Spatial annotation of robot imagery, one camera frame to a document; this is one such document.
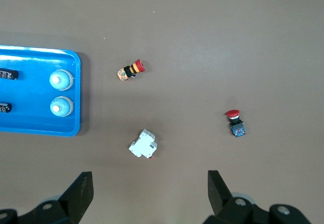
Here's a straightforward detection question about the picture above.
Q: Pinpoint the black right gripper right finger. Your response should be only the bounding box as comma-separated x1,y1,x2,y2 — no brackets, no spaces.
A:
204,170,314,224

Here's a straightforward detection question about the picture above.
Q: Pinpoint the blue plastic tray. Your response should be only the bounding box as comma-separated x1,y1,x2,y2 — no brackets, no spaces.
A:
0,44,82,138

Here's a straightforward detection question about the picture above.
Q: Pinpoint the white circuit breaker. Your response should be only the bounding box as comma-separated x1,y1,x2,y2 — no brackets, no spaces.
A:
128,128,158,159

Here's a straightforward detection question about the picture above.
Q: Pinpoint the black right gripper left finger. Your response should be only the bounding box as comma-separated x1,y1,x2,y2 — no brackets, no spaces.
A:
0,171,94,224

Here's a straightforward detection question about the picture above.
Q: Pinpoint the brown table mat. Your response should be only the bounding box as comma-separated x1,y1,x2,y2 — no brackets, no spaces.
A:
0,0,324,224

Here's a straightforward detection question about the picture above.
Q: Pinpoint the light blue dome bell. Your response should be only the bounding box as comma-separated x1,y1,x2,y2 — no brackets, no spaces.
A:
49,96,74,118
49,69,74,92

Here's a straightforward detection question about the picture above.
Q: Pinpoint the red mushroom button black base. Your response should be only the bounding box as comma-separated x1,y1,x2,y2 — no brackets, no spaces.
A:
224,109,247,138

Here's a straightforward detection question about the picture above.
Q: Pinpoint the dark brown cylindrical capacitor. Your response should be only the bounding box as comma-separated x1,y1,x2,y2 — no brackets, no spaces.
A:
0,102,13,114
0,68,20,80

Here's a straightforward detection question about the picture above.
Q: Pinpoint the red yellow emergency stop button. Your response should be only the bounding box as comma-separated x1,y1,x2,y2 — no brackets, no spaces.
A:
116,59,146,81

